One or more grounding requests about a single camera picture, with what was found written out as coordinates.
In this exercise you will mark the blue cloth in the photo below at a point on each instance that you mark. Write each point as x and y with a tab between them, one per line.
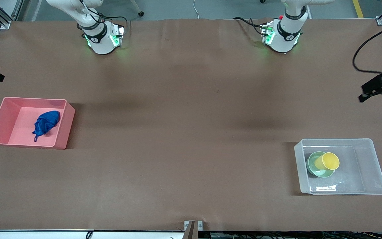
46	121

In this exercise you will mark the yellow plastic cup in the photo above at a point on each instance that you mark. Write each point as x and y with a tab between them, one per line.
330	161

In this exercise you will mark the light green bowl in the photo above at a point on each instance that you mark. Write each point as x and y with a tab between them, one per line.
312	167

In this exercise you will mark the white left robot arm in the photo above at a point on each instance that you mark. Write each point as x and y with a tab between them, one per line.
284	39

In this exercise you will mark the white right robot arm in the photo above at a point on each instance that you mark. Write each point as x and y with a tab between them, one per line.
101	43

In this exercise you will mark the clear plastic box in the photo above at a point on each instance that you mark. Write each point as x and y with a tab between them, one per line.
370	159

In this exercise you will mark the pink plastic bin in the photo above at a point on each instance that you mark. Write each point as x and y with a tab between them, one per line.
15	126

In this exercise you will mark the black caster wheel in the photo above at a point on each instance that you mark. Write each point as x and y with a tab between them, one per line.
140	13

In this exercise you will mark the brown table cover sheet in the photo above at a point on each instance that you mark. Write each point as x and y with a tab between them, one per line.
191	99

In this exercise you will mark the metal table edge bracket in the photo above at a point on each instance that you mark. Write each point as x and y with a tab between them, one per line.
191	230

